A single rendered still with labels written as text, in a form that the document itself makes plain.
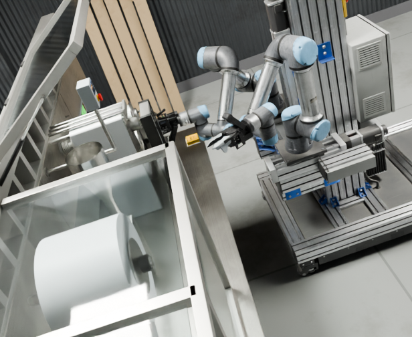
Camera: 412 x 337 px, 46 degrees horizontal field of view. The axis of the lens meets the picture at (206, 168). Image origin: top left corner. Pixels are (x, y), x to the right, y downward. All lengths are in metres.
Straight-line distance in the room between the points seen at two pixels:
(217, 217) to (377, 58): 1.18
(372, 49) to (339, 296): 1.37
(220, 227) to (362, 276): 1.14
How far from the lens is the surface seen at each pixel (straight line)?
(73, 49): 1.42
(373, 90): 2.77
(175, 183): 1.30
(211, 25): 5.29
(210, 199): 2.33
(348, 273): 3.05
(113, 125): 2.13
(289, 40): 2.25
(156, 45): 4.84
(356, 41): 2.65
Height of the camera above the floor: 2.34
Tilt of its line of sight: 35 degrees down
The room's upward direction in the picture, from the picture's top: 20 degrees counter-clockwise
